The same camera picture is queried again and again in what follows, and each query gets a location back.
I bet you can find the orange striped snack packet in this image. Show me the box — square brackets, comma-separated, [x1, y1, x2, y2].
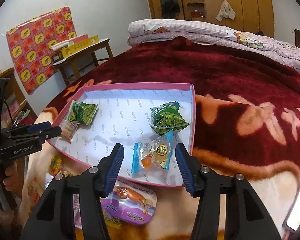
[59, 120, 79, 143]

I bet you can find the yellow round jelly cup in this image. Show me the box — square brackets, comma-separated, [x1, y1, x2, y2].
[48, 155, 63, 176]

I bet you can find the large green pea snack bag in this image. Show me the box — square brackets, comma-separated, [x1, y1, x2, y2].
[66, 100, 98, 126]

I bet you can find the purple jelly cup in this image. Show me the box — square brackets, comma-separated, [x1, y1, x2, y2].
[101, 182, 157, 225]

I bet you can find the blue clear candy bag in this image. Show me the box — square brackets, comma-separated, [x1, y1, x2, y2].
[131, 130, 173, 174]

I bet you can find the small green pea snack bag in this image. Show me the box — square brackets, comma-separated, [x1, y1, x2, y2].
[150, 101, 190, 135]

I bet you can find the pink white jelly drink pouch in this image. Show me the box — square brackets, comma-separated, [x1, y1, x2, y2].
[73, 194, 82, 230]

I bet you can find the yellow lime candy packet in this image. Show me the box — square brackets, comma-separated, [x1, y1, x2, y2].
[103, 210, 121, 229]

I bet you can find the person left hand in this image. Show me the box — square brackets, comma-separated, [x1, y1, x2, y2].
[0, 161, 18, 192]

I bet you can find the wooden bookshelf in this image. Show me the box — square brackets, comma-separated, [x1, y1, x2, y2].
[0, 68, 37, 128]

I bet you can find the wooden side table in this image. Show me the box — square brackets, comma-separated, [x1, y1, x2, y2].
[53, 38, 114, 86]

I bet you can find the yellow flat box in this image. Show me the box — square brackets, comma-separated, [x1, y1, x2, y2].
[61, 35, 99, 59]

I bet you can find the red yellow patterned paper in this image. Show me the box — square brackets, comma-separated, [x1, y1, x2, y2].
[6, 7, 76, 94]

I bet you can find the white rolled item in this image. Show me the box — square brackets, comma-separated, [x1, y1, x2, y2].
[51, 40, 74, 51]

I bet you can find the plush red beige blanket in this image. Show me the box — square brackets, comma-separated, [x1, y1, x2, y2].
[17, 36, 300, 240]

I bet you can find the pink shallow cardboard box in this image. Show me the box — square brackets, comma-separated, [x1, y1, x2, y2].
[49, 83, 196, 188]

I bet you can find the dark hanging jacket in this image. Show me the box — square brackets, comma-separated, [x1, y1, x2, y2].
[160, 0, 181, 19]

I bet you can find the folded lilac quilt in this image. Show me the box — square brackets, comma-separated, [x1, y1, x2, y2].
[127, 19, 300, 69]

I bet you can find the white cloth on wardrobe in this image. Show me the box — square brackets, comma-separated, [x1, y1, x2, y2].
[216, 0, 236, 22]

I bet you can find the wooden wardrobe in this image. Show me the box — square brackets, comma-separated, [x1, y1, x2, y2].
[148, 0, 274, 37]

